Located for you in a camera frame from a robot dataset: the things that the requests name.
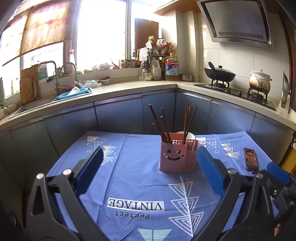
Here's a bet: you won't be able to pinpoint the brown wooden chopstick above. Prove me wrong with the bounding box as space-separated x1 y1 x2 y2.
184 104 191 140
161 108 172 144
149 104 168 143
185 106 198 138
183 104 190 145
152 123 167 143

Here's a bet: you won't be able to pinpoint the steel kitchen faucet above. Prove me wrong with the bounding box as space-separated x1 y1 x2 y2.
36 60 62 95

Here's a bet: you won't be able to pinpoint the blue printed tablecloth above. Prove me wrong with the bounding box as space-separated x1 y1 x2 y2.
46 131 280 241

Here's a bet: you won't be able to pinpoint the wooden cutting board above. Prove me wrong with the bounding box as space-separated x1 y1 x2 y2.
20 64 40 105

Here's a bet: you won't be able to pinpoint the blue kitchen cabinets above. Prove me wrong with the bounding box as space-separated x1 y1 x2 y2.
1 89 295 213

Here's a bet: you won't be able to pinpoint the steel pot lid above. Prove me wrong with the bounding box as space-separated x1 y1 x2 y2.
278 72 290 113

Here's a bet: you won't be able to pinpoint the blue sink basin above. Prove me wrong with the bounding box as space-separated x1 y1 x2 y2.
57 87 90 100

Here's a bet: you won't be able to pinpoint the smartphone in clear case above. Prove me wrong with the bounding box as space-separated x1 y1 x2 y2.
244 148 259 173

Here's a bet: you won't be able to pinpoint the gas stove top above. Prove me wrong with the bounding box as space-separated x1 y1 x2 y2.
194 80 276 110

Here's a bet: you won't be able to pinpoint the spice rack with packets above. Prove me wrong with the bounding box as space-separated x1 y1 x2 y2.
137 36 178 80

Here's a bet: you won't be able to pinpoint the white ceramic clay pot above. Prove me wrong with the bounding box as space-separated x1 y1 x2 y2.
249 69 272 94

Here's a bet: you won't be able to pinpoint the cooking oil bottle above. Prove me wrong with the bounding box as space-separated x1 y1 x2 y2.
165 53 180 81

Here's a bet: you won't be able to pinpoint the white ceramic cup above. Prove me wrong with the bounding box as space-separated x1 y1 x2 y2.
176 131 196 141

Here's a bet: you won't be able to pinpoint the pink plastic utensil holder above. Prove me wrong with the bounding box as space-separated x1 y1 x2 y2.
159 133 199 173

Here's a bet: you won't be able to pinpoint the black wok with lid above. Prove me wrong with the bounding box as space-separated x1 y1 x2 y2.
204 62 236 82

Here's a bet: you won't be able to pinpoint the steel range hood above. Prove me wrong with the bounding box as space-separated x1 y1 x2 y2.
197 1 274 49

